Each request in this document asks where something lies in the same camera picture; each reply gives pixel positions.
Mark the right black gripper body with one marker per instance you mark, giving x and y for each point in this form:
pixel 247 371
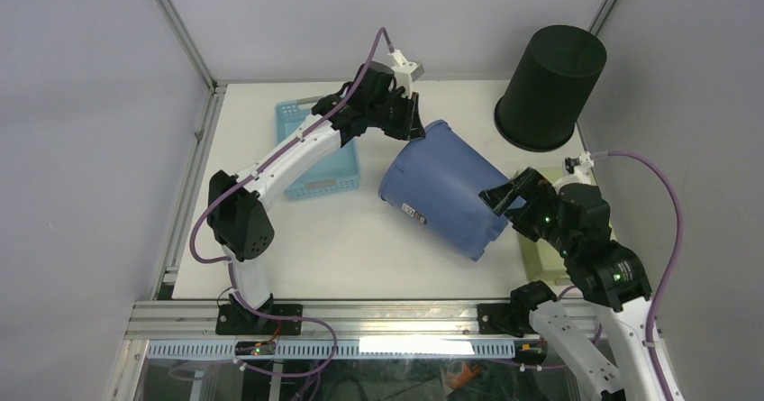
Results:
pixel 538 220

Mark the large blue plastic bucket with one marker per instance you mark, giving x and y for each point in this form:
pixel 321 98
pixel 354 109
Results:
pixel 437 180

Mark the yellow-green perforated basket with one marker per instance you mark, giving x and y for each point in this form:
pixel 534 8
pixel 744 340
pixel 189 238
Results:
pixel 541 261

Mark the light blue perforated basket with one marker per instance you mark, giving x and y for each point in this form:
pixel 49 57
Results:
pixel 339 172

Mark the large black plastic bucket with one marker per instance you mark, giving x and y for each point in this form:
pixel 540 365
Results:
pixel 550 87

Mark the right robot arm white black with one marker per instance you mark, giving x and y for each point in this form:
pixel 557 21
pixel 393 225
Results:
pixel 613 281

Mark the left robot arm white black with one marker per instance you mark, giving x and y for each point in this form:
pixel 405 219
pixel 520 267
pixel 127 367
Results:
pixel 239 204

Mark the orange object under table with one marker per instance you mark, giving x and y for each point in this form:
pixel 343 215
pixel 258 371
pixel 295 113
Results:
pixel 460 372

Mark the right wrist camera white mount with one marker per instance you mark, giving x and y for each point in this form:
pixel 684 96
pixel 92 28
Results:
pixel 578 170

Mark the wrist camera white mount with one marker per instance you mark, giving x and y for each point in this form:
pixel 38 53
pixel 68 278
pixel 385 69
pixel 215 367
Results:
pixel 578 170
pixel 406 71

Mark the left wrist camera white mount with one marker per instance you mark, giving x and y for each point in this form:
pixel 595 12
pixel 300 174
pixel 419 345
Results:
pixel 406 71

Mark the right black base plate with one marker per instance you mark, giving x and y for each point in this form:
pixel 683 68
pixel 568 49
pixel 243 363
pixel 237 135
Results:
pixel 504 318

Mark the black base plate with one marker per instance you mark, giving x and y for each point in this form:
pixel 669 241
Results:
pixel 504 318
pixel 235 320

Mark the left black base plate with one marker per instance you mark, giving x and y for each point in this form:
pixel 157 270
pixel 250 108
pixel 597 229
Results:
pixel 235 320

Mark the aluminium front rail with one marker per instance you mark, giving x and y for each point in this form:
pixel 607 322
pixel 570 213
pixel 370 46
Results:
pixel 350 319

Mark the white slotted cable duct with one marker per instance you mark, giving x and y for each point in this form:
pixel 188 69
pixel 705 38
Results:
pixel 369 347

